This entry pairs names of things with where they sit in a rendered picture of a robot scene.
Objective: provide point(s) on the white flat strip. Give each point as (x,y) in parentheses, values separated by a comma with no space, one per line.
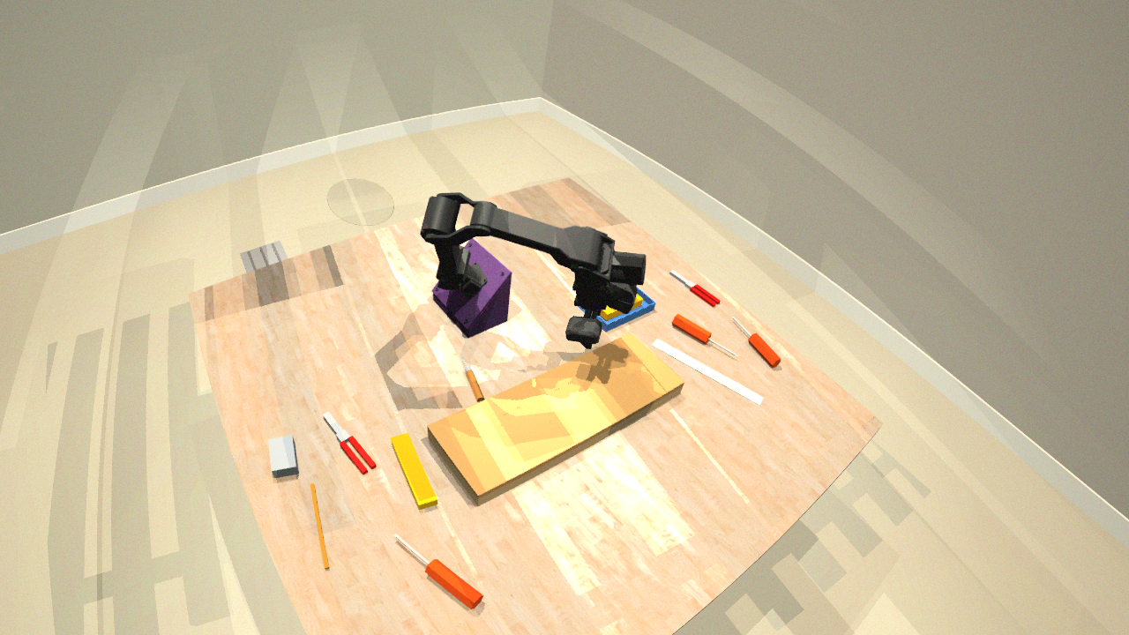
(706,371)

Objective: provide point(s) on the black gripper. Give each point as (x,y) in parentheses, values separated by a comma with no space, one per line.
(586,330)

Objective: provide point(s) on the white rectangular block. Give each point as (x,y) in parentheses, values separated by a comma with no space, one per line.
(283,456)

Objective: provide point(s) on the blue rectangular tray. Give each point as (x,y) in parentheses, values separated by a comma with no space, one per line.
(647,305)

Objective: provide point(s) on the awl with orange handle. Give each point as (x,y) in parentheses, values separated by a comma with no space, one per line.
(473,383)

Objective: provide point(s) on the yellow thin rod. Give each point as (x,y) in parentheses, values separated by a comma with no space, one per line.
(321,537)

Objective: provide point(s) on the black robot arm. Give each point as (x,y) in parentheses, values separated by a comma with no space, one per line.
(588,252)

